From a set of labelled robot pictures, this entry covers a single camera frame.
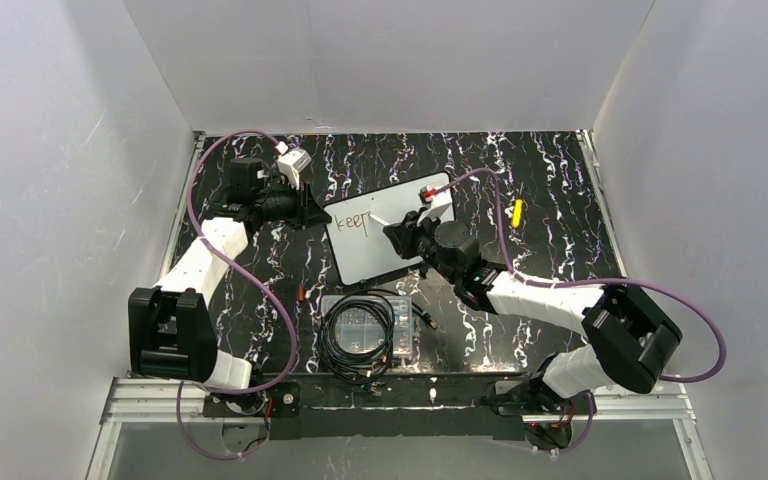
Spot red whiteboard marker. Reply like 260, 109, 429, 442
368, 212, 392, 227

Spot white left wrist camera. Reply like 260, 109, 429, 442
277, 148, 312, 190

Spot coiled black cable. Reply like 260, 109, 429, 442
312, 289, 438, 395

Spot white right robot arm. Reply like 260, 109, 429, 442
382, 212, 682, 401

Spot clear plastic parts box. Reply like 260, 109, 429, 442
319, 295, 414, 362

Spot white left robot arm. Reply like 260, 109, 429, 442
128, 148, 332, 392

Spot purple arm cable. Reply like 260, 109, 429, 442
426, 167, 728, 384
175, 129, 300, 462

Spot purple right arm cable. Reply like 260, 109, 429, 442
426, 167, 728, 384

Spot aluminium front rail frame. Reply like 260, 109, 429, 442
100, 374, 697, 425

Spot small white whiteboard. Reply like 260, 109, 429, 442
324, 171, 451, 286

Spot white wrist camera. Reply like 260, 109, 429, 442
277, 148, 312, 190
417, 185, 453, 224

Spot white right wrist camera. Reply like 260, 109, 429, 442
417, 185, 453, 224

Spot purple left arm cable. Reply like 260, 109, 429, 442
175, 129, 300, 462

